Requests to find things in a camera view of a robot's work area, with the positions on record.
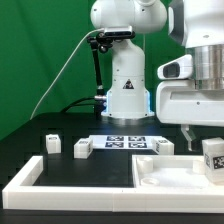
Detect white U-shaped obstacle fence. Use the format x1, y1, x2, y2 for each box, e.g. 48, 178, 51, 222
2, 156, 224, 213

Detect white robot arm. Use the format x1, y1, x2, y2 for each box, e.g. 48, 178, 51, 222
91, 0, 224, 141

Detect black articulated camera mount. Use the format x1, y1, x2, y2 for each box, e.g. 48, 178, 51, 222
87, 36, 112, 118

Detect white square tabletop part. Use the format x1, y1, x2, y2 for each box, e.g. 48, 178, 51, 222
132, 155, 224, 196

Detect fiducial marker sheet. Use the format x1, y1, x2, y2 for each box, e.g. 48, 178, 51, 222
90, 135, 155, 149

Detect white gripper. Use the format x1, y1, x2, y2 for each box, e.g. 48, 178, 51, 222
156, 80, 224, 151

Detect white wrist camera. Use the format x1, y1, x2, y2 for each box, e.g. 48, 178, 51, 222
157, 54, 193, 80

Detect black camera on mount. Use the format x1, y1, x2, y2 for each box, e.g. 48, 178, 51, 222
104, 31, 135, 39

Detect black base cables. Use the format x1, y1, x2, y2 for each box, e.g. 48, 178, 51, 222
60, 96, 108, 114

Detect white camera cable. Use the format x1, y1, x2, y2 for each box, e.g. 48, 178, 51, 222
29, 28, 106, 120

